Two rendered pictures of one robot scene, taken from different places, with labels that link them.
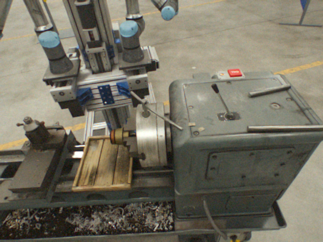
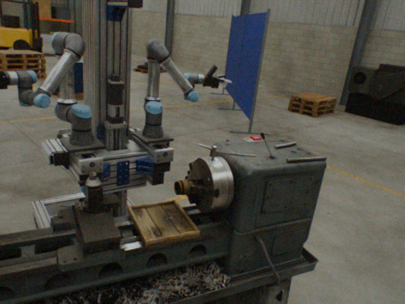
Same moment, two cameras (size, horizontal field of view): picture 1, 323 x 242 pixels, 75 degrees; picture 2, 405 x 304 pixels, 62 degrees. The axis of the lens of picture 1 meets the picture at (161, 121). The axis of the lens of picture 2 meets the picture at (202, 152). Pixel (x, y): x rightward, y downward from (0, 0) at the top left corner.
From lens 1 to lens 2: 1.25 m
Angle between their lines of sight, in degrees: 35
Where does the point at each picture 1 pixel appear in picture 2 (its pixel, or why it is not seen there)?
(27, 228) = not seen: outside the picture
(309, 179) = not seen: hidden behind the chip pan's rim
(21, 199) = (100, 253)
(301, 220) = (320, 292)
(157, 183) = (218, 230)
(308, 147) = (319, 175)
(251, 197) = (290, 234)
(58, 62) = (87, 133)
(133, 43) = (159, 120)
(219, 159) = (272, 186)
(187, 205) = (243, 254)
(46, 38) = (82, 109)
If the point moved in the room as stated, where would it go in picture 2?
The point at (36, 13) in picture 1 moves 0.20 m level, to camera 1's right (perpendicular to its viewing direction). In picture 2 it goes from (70, 87) to (103, 87)
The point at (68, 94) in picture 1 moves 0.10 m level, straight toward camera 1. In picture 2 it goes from (98, 166) to (109, 171)
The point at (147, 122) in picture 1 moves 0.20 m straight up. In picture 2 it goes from (217, 164) to (221, 129)
